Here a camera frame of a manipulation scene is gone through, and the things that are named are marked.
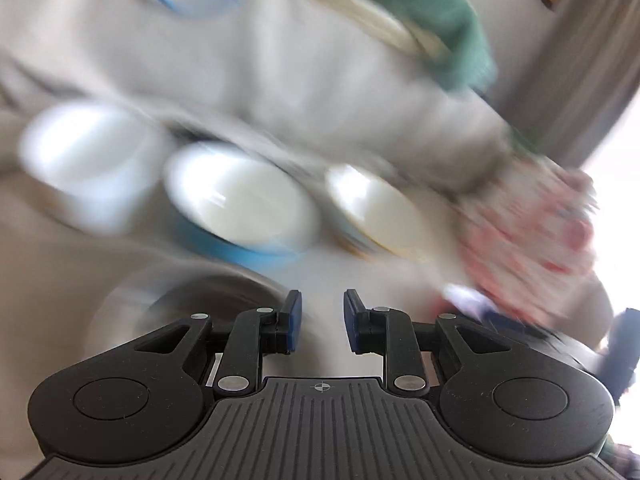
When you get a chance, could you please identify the green towel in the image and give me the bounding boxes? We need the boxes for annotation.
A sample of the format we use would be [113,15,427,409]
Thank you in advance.
[373,0,497,92]

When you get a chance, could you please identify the beige sofa cover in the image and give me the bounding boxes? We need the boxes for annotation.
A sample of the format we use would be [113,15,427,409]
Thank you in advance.
[1,0,614,479]

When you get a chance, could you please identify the white bowl gold rim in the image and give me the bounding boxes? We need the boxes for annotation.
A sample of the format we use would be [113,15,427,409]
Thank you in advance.
[324,164,428,262]

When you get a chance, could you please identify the stainless steel bowl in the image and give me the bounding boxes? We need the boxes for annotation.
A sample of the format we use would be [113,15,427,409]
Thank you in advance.
[82,260,288,358]

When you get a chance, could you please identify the pink floral blanket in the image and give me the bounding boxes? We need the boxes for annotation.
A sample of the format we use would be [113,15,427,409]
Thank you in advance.
[457,155,596,325]

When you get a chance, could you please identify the white plastic tub orange label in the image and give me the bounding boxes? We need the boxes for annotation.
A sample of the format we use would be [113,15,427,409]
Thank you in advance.
[17,100,177,236]

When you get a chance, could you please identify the blue enamel bowl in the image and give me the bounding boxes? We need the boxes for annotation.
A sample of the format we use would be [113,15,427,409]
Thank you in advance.
[163,142,321,270]

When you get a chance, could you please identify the cream cloth strap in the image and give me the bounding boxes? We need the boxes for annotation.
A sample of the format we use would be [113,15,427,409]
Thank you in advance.
[328,0,452,61]

